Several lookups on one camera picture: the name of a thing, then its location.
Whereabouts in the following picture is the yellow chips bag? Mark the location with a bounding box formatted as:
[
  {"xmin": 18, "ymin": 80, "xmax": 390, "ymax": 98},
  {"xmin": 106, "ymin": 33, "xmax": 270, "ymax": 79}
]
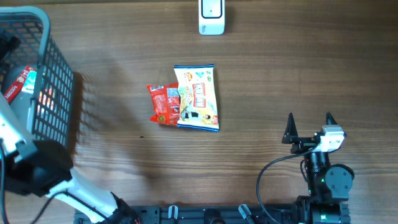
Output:
[{"xmin": 174, "ymin": 64, "xmax": 220, "ymax": 133}]

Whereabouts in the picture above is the red snack packet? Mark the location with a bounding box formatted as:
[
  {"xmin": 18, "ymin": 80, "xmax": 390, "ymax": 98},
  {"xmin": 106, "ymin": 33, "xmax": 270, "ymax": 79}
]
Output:
[{"xmin": 147, "ymin": 83, "xmax": 180, "ymax": 125}]

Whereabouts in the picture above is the red Nescafe coffee stick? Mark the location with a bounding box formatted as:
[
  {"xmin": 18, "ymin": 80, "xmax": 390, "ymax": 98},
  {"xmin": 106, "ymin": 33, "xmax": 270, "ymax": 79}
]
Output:
[{"xmin": 3, "ymin": 65, "xmax": 36, "ymax": 104}]

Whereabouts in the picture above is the teal Kleenex tissue pack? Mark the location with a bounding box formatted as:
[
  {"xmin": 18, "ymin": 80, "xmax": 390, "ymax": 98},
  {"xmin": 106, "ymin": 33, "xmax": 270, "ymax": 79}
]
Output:
[{"xmin": 21, "ymin": 70, "xmax": 37, "ymax": 95}]

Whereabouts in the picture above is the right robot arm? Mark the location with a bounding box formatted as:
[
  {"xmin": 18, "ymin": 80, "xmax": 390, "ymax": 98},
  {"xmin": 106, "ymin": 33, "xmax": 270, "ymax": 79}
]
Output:
[{"xmin": 282, "ymin": 113, "xmax": 354, "ymax": 224}]

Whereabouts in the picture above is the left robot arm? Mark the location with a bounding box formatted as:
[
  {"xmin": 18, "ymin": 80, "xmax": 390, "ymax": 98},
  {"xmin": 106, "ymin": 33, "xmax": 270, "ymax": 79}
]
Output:
[{"xmin": 1, "ymin": 98, "xmax": 141, "ymax": 223}]

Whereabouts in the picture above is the white barcode scanner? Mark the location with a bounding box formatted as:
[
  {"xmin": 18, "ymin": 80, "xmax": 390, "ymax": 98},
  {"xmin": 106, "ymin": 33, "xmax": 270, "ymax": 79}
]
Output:
[{"xmin": 198, "ymin": 0, "xmax": 225, "ymax": 35}]

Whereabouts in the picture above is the grey plastic shopping basket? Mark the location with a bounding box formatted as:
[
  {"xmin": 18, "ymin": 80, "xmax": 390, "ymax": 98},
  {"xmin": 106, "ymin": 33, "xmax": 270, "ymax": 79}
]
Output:
[{"xmin": 1, "ymin": 6, "xmax": 75, "ymax": 146}]

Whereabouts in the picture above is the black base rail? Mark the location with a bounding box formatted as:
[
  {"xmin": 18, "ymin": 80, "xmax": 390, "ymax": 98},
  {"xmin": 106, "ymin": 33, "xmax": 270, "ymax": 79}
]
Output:
[{"xmin": 73, "ymin": 203, "xmax": 351, "ymax": 224}]

